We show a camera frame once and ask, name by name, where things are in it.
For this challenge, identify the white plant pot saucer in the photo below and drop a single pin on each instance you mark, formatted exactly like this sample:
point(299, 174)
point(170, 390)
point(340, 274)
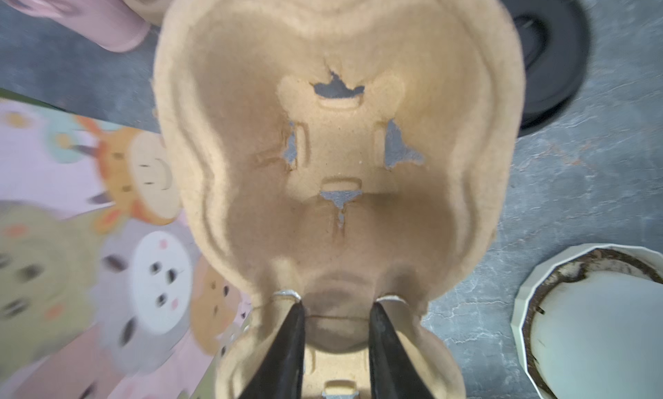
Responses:
point(588, 323)

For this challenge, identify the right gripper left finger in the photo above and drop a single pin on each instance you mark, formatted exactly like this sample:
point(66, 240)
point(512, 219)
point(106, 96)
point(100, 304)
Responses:
point(281, 373)

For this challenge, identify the stack of black cup lids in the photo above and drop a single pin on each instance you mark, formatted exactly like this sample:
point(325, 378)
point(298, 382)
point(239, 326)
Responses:
point(555, 42)

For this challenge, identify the white cartoon paper gift bag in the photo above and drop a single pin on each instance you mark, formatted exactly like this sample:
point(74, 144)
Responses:
point(104, 292)

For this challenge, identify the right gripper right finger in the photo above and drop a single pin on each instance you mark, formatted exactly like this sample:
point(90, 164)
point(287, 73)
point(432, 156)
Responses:
point(392, 373)

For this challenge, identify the pink cup of stirrers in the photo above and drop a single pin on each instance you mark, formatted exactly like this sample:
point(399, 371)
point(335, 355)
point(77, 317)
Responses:
point(111, 24)

